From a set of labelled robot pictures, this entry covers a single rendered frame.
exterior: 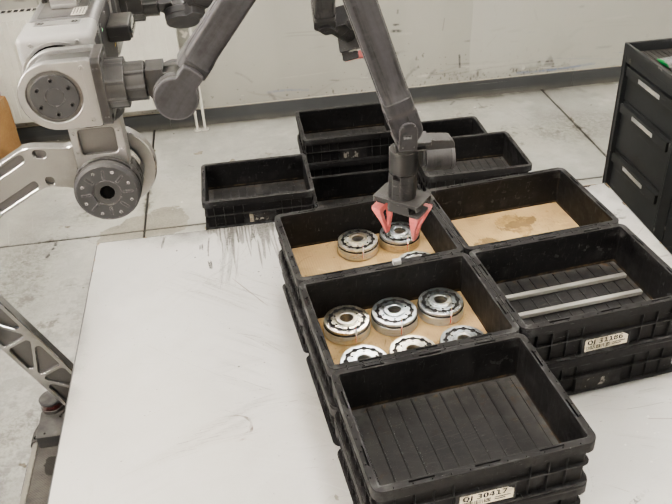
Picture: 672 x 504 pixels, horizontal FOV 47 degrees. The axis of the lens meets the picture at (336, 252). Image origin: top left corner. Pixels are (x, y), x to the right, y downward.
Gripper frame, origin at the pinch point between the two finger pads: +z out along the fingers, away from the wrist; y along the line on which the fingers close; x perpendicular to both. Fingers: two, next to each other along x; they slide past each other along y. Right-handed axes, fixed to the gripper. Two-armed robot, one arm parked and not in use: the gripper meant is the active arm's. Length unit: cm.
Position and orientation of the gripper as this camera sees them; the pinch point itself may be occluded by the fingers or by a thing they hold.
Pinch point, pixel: (401, 232)
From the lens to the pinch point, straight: 162.5
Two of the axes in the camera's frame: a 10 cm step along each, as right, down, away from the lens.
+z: 0.2, 8.2, 5.7
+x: -5.2, 4.9, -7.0
